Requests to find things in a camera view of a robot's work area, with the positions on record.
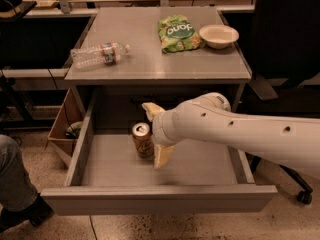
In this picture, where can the grey drawer cabinet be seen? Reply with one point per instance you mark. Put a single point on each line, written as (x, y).
(147, 64)

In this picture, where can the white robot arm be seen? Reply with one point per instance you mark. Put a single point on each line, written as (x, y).
(287, 141)

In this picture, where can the grey open top drawer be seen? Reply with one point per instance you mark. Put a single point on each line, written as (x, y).
(107, 177)

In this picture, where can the black office chair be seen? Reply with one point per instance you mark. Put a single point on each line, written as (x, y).
(284, 43)

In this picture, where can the black shoe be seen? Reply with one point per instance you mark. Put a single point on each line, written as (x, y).
(36, 214)

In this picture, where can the clear plastic water bottle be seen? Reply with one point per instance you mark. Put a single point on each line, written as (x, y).
(102, 54)

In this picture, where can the cardboard box on floor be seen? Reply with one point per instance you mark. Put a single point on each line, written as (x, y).
(68, 114)

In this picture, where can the green chip bag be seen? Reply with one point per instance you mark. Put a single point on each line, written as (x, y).
(177, 34)

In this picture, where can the orange patterned soda can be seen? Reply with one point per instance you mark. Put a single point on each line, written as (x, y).
(141, 135)

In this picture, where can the person leg in jeans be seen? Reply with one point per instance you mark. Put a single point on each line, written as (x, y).
(16, 190)

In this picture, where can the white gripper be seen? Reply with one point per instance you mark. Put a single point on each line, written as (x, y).
(160, 129)

